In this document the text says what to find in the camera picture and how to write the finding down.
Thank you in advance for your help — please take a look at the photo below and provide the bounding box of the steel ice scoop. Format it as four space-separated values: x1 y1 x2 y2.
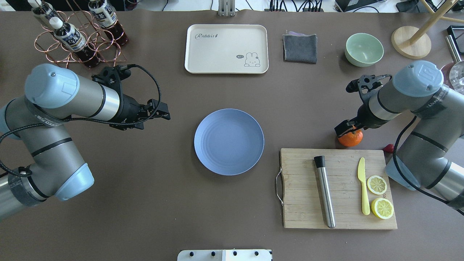
444 35 464 91

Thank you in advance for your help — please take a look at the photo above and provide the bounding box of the upper lemon slice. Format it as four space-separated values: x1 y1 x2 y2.
366 175 388 195

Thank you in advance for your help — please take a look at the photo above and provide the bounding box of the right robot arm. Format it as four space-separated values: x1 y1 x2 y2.
335 61 464 214

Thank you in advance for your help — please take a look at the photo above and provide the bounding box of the pink ice bucket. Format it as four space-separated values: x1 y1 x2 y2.
441 62 464 95

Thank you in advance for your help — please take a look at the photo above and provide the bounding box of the grey folded cloth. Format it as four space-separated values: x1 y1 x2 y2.
283 31 318 64

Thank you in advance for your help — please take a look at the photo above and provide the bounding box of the green bowl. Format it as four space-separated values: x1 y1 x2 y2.
344 33 384 67

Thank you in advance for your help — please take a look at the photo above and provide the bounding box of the yellow plastic knife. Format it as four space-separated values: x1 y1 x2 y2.
357 157 370 215

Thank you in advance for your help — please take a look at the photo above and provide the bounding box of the front tea bottle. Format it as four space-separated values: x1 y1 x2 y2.
49 17 100 67

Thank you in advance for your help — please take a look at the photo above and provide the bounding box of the red strawberry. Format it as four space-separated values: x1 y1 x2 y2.
382 144 395 154

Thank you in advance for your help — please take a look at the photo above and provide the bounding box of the right rear tea bottle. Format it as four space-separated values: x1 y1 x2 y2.
88 0 129 46

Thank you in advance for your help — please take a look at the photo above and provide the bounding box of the orange fruit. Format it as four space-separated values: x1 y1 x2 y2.
338 129 363 147

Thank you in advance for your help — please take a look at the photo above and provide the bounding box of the blue plate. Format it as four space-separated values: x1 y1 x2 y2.
194 108 265 176

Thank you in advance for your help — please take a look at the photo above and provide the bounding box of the copper wire bottle rack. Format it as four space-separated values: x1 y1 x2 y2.
34 0 126 69

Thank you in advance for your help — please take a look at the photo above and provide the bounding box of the metal camera pole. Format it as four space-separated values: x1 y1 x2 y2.
218 0 236 17

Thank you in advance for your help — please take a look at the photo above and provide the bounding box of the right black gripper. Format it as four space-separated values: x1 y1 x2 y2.
334 104 379 137

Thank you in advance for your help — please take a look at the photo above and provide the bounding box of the wooden stand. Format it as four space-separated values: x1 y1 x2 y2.
391 0 464 59

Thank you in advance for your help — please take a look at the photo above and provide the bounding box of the lower lemon slice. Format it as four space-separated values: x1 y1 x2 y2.
371 197 394 219

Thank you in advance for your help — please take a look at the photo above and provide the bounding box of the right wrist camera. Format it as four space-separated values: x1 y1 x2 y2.
346 74 391 106

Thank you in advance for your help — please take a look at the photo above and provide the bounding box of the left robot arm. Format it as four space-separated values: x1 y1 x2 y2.
1 64 170 220

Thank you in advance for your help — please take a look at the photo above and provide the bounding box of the cream rabbit tray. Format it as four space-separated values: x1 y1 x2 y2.
184 24 269 74

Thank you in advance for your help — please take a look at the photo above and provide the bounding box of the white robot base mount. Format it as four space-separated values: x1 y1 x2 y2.
177 249 273 261

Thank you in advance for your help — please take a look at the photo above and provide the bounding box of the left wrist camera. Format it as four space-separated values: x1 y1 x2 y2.
91 65 131 98

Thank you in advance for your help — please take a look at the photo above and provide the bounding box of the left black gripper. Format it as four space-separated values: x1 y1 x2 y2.
117 94 171 123

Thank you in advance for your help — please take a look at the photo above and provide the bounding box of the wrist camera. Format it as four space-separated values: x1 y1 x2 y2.
91 65 131 98
346 74 391 106

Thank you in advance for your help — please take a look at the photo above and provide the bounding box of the steel muddler black tip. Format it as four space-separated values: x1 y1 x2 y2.
314 156 336 229

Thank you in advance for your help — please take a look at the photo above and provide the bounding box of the wooden cutting board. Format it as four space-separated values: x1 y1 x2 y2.
280 148 397 230

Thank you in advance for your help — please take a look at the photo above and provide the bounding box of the lemon slice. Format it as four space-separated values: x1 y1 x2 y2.
366 175 388 195
371 197 394 219

